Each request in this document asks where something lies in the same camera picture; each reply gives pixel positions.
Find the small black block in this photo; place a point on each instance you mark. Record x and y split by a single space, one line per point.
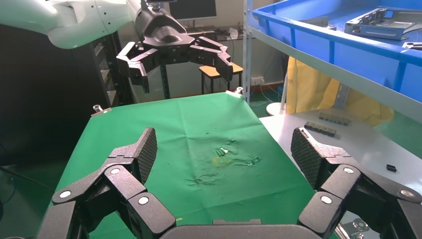
391 168

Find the blue plastic bin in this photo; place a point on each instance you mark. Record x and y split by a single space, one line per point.
313 49

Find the black partition panel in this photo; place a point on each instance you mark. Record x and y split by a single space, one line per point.
39 99

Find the black equipment rack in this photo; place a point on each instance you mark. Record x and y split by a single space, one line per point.
104 72

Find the yellow fabric cover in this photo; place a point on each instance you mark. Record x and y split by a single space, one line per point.
306 89

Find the machined grey metal part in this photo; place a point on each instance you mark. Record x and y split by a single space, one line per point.
413 46
372 29

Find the black device box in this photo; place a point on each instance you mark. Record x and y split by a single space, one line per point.
206 32

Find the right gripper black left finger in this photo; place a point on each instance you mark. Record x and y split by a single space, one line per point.
125 178

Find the white metal shelf board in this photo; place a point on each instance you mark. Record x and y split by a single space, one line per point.
362 84

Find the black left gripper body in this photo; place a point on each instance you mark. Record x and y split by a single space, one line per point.
165 36

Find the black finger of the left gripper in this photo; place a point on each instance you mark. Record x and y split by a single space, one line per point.
214 52
135 64

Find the white wall socket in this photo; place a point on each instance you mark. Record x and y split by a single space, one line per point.
257 80

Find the green cloth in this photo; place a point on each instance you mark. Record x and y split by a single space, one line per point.
197 198

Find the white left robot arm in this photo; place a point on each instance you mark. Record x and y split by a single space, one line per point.
66 19

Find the white round stand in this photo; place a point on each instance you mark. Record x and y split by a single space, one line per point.
273 109

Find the black computer monitor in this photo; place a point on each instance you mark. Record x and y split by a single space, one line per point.
194 10

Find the wooden stool black legs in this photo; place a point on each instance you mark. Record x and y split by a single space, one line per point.
207 70

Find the grey metal link strip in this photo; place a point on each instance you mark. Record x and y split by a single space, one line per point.
334 118
319 129

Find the perforated white shelf post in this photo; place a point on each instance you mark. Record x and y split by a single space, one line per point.
247 49

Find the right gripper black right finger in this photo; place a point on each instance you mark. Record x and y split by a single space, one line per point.
339 178

